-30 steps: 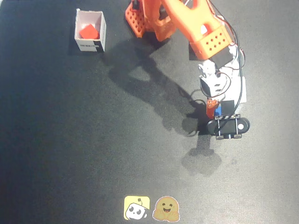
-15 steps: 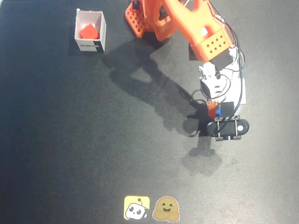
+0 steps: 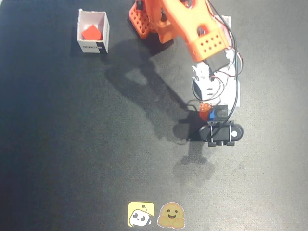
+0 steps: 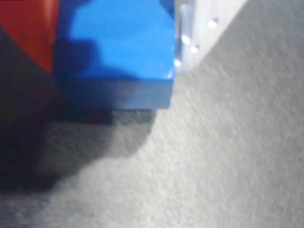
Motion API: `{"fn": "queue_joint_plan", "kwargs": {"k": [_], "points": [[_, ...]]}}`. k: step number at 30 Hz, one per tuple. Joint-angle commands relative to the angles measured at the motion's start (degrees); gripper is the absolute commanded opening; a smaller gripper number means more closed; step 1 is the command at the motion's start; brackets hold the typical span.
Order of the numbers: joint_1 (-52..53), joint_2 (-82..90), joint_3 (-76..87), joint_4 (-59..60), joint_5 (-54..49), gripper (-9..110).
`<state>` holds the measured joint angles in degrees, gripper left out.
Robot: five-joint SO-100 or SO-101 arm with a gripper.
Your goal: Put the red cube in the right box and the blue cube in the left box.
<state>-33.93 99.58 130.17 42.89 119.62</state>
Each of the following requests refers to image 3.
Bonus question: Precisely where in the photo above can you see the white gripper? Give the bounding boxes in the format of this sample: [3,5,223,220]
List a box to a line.
[192,69,241,122]

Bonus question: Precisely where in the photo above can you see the red cube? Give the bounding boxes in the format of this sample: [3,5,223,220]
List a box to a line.
[81,24,102,40]

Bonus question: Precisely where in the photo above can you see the white cardboard box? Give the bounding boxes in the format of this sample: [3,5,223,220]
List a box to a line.
[214,14,233,39]
[76,9,111,55]

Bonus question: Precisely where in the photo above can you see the hugging face emoji sticker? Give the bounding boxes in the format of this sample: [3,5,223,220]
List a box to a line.
[156,202,186,229]

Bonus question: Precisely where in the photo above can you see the yellow robot face sticker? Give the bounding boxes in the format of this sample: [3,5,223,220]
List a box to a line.
[127,201,155,228]

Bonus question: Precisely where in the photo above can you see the black felt mat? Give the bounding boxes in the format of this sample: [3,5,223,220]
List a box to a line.
[0,0,308,231]

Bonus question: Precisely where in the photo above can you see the black oval wrist camera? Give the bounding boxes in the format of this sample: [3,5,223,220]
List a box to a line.
[198,120,244,148]

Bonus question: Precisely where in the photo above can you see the thin red white servo wires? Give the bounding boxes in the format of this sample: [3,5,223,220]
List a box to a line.
[192,50,244,102]

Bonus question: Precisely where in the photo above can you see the black camera cable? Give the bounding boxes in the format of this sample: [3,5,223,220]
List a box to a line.
[205,0,240,138]

